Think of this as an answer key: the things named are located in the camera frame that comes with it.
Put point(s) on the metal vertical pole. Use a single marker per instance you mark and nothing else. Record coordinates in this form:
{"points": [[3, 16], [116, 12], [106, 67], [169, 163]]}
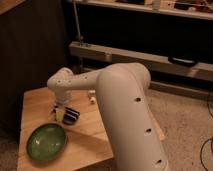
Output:
{"points": [[79, 36]]}

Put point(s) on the upper wooden shelf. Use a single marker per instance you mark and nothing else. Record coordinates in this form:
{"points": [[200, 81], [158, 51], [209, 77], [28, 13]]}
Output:
{"points": [[154, 8]]}

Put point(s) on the black striped small object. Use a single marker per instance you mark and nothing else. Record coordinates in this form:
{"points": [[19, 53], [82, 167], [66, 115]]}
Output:
{"points": [[70, 116]]}

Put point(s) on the black handle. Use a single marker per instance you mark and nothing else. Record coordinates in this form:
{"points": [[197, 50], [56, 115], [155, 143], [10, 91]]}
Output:
{"points": [[182, 62]]}

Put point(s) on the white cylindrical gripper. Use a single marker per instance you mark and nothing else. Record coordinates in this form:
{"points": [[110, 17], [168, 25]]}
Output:
{"points": [[61, 99]]}

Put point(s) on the green ceramic bowl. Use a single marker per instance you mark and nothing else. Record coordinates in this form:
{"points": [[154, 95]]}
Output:
{"points": [[46, 142]]}

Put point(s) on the wooden shelf rail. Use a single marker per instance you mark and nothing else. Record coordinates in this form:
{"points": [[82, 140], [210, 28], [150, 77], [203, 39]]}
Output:
{"points": [[153, 62]]}

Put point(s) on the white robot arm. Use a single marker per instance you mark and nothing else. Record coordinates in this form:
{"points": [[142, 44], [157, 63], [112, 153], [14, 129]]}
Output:
{"points": [[120, 93]]}

